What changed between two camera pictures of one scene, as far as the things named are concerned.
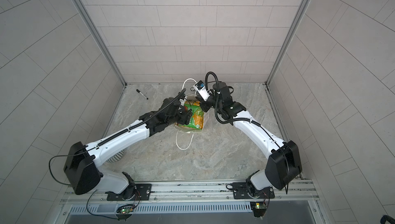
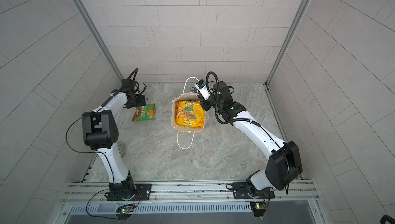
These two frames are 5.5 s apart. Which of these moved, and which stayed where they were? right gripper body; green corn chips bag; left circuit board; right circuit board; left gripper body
Moved: green corn chips bag; left gripper body
Stayed: left circuit board; right gripper body; right circuit board
